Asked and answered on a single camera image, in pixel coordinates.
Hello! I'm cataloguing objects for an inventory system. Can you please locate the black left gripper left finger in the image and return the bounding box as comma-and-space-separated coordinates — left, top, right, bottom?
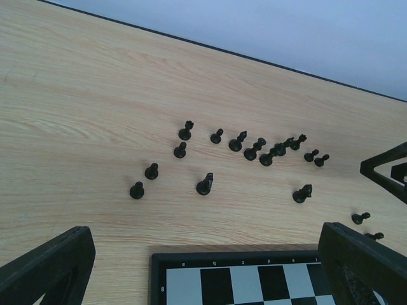
1, 226, 96, 304

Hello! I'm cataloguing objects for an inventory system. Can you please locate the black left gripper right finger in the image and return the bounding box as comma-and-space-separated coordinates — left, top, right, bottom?
318, 222, 406, 304

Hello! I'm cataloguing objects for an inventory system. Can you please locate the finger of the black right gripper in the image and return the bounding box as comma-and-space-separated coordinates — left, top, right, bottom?
359, 142, 406, 203

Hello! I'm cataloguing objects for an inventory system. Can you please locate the black knight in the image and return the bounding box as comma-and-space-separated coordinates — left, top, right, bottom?
292, 184, 313, 203
196, 173, 214, 196

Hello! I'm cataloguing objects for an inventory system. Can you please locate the black rook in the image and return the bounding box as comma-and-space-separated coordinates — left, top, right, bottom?
289, 134, 307, 151
178, 120, 194, 140

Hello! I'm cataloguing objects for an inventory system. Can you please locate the black pawn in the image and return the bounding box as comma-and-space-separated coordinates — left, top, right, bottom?
364, 232, 384, 241
144, 163, 159, 180
173, 142, 186, 159
314, 154, 330, 167
351, 212, 371, 225
304, 149, 319, 162
210, 128, 224, 144
129, 181, 145, 200

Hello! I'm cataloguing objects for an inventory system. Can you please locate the black and white chessboard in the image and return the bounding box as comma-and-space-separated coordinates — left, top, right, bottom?
149, 250, 334, 304

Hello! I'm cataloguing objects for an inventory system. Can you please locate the black bishop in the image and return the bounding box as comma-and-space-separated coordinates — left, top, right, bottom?
274, 137, 294, 156
228, 131, 247, 152

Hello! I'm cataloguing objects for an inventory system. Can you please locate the black king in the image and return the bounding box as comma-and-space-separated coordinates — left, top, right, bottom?
259, 143, 284, 166

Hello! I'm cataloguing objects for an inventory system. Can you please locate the black queen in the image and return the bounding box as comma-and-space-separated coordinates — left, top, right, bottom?
244, 137, 266, 161

